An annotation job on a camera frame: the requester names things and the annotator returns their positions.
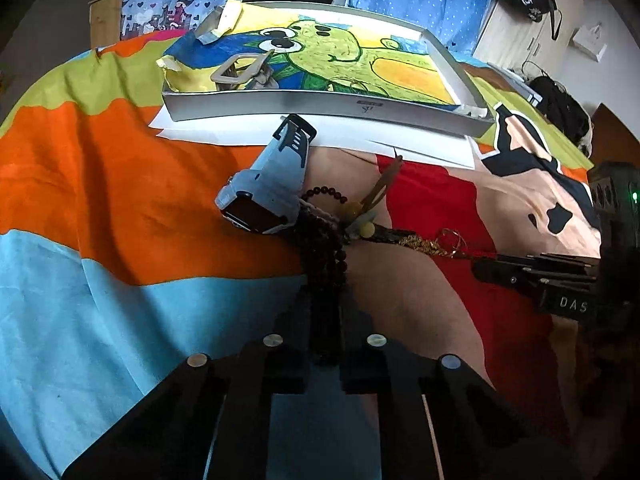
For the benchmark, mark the cartoon crayon drawing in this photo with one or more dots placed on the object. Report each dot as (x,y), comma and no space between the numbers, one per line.
(390,66)

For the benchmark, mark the white wardrobe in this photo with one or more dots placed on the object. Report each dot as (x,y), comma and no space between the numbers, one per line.
(515,40)

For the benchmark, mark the small white box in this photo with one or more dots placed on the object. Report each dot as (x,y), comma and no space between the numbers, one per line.
(590,42)

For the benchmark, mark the beige tape piece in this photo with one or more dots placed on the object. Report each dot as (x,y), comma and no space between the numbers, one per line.
(169,62)

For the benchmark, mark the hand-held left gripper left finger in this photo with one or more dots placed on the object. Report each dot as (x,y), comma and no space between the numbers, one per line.
(295,345)

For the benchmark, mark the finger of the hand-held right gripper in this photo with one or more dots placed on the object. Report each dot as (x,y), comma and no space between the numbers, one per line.
(565,261)
(500,272)

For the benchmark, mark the white shallow box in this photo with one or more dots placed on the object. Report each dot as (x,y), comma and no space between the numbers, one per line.
(300,108)

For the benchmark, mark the black bag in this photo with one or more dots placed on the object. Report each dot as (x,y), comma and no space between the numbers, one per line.
(562,110)

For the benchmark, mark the colourful printed blanket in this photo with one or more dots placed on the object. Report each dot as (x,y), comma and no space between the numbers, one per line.
(100,210)

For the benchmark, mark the blue smartwatch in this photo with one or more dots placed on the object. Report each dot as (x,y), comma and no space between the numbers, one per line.
(270,175)

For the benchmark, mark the wooden cabinet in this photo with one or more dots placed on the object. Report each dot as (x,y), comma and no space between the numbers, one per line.
(106,20)

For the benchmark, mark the white comb hair clip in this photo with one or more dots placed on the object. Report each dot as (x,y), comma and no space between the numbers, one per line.
(239,71)

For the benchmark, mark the white paper sheet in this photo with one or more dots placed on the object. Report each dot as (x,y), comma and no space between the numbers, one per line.
(210,136)

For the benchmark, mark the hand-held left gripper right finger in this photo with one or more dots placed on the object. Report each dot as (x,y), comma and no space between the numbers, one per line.
(356,350)

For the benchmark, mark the blue tape piece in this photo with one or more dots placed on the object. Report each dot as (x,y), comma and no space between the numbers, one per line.
(207,36)

